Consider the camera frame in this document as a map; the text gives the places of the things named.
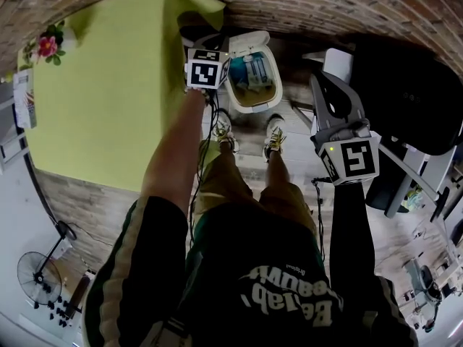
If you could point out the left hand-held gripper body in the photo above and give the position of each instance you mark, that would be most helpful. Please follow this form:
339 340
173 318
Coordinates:
204 72

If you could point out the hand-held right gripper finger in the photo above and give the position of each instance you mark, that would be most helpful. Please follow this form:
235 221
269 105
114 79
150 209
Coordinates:
320 110
356 110

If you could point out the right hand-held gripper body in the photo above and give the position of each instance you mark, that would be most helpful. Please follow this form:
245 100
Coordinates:
356 157

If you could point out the white pedal trash bin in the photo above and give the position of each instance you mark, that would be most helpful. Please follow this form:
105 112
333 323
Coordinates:
253 107

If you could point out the person's black-sleeved right forearm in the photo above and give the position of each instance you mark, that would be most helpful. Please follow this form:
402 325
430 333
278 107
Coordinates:
351 230

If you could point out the person's bare left forearm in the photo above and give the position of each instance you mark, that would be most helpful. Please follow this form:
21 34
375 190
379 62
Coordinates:
170 165

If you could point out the blue and white packets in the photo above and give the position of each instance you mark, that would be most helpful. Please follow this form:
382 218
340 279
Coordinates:
253 71

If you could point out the black office chair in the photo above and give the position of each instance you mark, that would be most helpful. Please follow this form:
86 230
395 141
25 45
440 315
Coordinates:
380 193

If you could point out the person's right white sneaker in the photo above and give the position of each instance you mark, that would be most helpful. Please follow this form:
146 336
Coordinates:
275 136

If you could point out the person's white sneaker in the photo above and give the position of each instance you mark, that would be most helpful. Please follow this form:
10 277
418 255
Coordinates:
275 136
224 128

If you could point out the person's left white sneaker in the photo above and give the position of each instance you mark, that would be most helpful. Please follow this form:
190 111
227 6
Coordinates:
224 128

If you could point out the white cup with colourful cloth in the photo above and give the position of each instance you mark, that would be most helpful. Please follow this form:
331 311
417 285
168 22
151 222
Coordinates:
412 201

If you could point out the person's right leg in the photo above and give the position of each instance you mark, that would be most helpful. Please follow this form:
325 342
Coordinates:
278 172

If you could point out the person's leg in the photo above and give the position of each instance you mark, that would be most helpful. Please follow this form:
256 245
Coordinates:
278 172
228 152

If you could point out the person's left leg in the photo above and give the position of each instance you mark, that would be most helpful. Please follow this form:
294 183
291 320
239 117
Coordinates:
228 152

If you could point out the green tablecloth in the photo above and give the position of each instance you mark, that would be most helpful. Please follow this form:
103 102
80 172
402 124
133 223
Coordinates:
108 103

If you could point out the person's tan shorts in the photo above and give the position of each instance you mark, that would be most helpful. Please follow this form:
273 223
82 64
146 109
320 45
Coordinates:
224 183

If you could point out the person's green printed jersey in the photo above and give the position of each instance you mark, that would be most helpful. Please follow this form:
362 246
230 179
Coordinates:
253 251

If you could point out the grey swivel chair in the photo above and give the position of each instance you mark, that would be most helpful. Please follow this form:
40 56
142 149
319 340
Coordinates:
427 280

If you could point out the pink flower vase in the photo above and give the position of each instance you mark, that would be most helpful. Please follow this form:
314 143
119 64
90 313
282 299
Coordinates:
47 45

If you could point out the small green plant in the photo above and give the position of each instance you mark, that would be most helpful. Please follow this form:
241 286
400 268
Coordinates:
27 54

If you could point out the white printed booklet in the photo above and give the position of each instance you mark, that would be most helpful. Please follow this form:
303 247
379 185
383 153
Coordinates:
25 99

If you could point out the white side stool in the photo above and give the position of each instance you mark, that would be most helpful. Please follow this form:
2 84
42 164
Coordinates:
9 146

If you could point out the black metal rack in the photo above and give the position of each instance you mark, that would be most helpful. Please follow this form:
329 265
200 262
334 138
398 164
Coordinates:
80 295

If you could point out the black standing fan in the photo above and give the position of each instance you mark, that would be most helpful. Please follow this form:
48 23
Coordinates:
36 273

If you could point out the group of small black objects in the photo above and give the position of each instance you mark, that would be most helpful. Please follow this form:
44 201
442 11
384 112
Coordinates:
54 311

